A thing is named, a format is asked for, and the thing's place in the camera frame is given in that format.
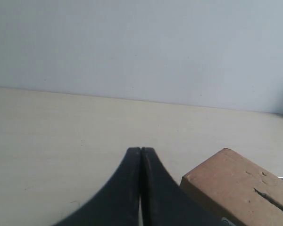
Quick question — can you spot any brown cardboard box with slot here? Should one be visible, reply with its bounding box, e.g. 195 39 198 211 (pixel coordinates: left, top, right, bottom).
180 148 283 226

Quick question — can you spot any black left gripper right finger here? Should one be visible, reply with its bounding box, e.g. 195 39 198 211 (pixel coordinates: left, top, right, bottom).
140 147 223 226

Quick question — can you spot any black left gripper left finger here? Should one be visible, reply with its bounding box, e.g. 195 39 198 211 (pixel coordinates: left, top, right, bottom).
55 147 141 226

